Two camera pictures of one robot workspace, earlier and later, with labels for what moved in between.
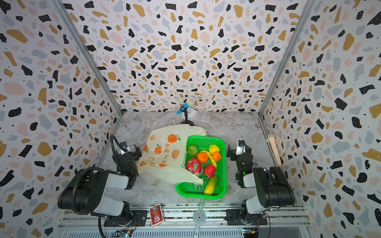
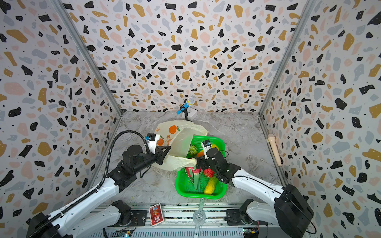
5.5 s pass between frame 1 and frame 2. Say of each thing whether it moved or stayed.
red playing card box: stayed
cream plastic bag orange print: moved
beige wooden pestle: stayed
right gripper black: moved
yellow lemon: stayed
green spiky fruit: stayed
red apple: stayed
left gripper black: moved
